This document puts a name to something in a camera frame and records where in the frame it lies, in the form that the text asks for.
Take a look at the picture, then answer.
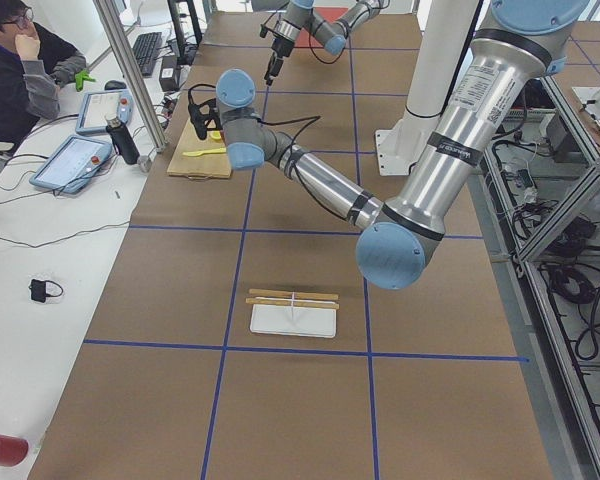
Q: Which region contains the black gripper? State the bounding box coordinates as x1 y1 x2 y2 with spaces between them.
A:
264 34 293 83

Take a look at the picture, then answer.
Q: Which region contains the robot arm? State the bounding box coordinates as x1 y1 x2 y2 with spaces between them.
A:
259 0 390 86
216 1 587 290

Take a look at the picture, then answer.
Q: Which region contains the black water bottle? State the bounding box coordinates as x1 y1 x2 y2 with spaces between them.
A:
105 114 140 165

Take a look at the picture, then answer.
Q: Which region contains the pink plastic bin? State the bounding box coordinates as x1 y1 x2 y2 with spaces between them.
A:
295 7 347 48

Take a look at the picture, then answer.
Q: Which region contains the yellow plastic knife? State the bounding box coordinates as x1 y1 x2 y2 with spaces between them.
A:
181 147 227 157

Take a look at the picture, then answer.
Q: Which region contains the black power adapter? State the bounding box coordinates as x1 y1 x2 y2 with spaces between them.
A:
159 55 181 92

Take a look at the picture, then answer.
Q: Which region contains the black keyboard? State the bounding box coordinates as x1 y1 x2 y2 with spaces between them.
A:
132 32 162 77

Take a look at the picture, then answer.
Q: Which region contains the bamboo cutting board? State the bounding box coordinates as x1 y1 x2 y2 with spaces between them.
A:
167 123 232 179

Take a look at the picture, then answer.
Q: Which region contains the computer mouse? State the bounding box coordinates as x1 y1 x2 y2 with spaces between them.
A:
104 80 127 91

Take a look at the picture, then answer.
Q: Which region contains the far teach pendant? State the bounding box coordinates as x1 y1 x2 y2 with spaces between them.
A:
75 89 134 136

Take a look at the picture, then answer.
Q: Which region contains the teach pendant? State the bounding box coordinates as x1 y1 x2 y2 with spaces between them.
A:
75 89 134 136
29 135 113 195

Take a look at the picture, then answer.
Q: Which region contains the green plastic clamp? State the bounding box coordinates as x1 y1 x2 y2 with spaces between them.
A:
74 70 96 92

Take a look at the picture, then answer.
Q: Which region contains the near teach pendant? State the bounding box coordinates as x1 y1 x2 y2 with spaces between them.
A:
29 135 113 195

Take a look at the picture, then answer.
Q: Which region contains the wooden cloth rack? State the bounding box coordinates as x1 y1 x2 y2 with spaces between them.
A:
245 288 340 312

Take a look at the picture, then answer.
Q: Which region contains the seated person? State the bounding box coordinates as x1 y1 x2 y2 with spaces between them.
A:
0 1 86 147

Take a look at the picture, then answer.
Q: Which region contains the white rectangular tray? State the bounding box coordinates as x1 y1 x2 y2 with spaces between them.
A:
249 305 337 338

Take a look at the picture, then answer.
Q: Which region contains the small black clip device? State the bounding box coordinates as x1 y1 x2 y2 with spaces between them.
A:
29 279 64 303

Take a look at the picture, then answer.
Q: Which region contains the red cylinder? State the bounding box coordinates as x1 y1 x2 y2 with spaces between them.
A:
0 434 29 467

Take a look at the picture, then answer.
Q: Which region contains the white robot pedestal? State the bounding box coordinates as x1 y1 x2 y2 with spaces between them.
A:
375 0 483 176

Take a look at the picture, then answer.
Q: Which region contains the aluminium frame post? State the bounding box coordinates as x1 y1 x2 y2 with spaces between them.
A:
93 0 167 153

